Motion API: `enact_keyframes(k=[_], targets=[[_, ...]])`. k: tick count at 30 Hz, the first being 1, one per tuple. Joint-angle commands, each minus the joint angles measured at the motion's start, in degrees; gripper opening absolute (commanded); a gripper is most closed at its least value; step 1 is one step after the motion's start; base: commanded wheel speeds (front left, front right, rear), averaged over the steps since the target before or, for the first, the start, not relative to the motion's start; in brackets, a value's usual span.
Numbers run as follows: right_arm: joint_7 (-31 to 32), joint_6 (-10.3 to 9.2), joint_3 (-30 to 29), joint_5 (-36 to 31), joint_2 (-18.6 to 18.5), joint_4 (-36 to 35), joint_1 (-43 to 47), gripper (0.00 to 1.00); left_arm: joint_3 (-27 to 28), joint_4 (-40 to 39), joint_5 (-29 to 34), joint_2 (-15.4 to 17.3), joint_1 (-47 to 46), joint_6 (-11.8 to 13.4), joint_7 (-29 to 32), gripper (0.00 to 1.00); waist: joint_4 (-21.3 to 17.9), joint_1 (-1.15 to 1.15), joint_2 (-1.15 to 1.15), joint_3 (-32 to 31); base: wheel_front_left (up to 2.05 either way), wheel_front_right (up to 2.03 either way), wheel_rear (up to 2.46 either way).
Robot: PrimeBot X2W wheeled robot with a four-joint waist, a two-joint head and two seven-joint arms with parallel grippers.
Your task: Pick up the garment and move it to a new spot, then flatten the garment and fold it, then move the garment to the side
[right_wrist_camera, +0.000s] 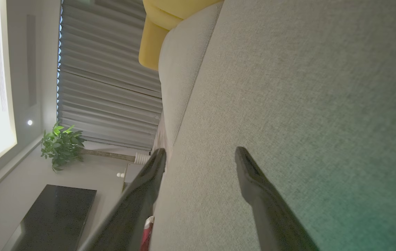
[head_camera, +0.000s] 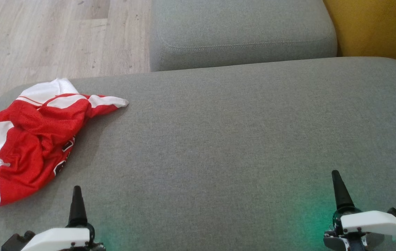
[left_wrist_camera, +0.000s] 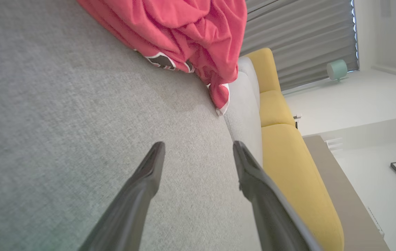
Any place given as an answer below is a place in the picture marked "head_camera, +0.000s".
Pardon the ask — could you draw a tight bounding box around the yellow sofa cushion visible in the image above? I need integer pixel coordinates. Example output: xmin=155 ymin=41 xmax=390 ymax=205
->
xmin=323 ymin=0 xmax=396 ymax=73

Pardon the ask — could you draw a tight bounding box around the grey sofa seat cushion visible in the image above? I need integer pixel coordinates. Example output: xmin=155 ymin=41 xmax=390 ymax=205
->
xmin=149 ymin=0 xmax=338 ymax=72

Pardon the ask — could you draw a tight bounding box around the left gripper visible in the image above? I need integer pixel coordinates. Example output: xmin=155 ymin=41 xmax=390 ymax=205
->
xmin=57 ymin=186 xmax=106 ymax=251

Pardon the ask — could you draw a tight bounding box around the large grey sofa seat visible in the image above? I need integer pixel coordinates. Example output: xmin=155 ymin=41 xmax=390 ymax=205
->
xmin=0 ymin=57 xmax=396 ymax=251

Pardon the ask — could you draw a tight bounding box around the red and white jersey shirt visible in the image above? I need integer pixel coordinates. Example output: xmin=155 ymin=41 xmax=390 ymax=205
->
xmin=0 ymin=78 xmax=129 ymax=206

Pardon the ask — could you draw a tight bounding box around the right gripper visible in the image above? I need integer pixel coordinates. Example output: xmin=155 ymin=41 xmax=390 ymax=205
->
xmin=324 ymin=170 xmax=372 ymax=251

